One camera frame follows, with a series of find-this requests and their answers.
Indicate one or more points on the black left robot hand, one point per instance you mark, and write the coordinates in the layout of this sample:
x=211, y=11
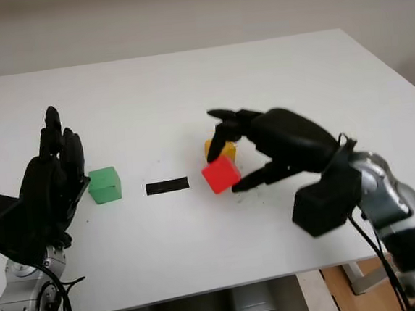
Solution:
x=49, y=191

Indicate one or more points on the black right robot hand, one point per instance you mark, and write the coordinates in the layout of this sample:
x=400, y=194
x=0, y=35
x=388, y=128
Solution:
x=289, y=137

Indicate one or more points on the green wooden block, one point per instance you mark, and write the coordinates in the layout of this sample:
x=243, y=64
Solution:
x=105, y=186

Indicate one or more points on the yellow wooden block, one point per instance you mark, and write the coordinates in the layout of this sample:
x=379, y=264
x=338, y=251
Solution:
x=230, y=150

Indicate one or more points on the red wooden block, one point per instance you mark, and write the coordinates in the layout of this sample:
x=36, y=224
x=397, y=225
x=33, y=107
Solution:
x=221, y=174

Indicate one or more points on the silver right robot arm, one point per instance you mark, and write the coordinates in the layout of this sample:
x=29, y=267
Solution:
x=400, y=200

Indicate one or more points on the black tape strip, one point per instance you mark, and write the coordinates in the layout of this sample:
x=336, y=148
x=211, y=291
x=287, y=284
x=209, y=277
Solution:
x=167, y=186

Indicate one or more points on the grey right robot thigh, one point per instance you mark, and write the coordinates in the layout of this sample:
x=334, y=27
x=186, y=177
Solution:
x=255, y=306

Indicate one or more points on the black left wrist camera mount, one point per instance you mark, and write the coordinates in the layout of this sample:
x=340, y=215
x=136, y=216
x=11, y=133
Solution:
x=2, y=224

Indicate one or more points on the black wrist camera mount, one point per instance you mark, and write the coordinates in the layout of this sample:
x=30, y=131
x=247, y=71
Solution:
x=324, y=203
x=2, y=224

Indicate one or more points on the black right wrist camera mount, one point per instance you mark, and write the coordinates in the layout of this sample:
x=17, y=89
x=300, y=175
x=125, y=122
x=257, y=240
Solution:
x=324, y=203

